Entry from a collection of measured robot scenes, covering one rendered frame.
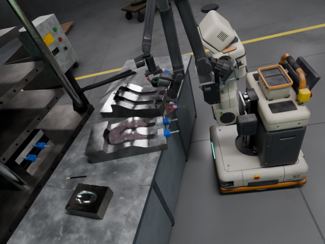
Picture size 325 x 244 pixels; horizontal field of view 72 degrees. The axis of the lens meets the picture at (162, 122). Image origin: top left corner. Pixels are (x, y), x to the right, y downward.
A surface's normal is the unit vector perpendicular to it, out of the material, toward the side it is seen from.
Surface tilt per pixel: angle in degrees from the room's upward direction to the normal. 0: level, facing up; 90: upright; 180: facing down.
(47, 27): 90
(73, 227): 0
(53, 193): 0
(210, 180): 0
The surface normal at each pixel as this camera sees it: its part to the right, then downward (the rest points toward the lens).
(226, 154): -0.24, -0.70
